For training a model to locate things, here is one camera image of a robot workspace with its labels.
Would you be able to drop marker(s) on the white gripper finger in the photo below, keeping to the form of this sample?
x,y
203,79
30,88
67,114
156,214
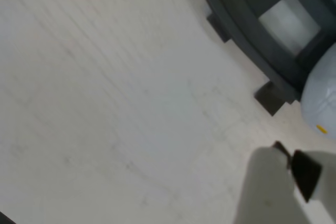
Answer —
x,y
265,187
325,190

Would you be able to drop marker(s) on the white Shinkansen toy locomotive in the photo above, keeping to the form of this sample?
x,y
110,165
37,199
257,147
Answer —
x,y
321,95

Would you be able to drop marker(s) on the grey circular toy train track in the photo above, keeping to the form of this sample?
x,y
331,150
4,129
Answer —
x,y
265,24

